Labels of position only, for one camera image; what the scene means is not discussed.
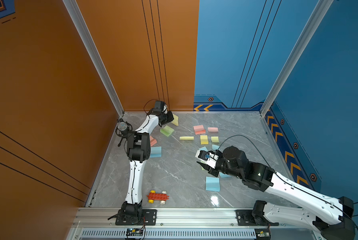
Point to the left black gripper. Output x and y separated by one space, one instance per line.
170 117

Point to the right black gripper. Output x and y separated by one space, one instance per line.
209 169

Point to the torn blue page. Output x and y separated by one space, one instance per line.
215 147
224 175

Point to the large yellow memo pad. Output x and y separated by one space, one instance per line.
175 120

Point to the small green memo pad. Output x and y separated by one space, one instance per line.
167 131

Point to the blue curved memo pad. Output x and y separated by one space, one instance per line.
203 149

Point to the torn large yellow page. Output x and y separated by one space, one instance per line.
187 138

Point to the pink memo pad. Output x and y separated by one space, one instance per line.
153 141
200 129

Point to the small yellow memo pad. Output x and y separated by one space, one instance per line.
204 140

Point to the light blue memo pad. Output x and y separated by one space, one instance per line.
156 152

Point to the torn pink page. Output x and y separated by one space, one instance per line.
213 130

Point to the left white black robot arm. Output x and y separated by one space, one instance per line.
138 150

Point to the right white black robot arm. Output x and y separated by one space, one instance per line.
328 216

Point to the red toy brick car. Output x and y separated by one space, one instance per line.
153 197

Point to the right circuit board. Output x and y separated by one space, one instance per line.
262 234

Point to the left green circuit board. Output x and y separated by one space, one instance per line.
135 232

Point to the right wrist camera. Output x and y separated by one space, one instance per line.
209 158

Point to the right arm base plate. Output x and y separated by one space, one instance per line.
248 218

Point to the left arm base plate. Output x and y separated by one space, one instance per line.
136 218

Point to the aluminium front rail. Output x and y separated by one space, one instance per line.
180 224

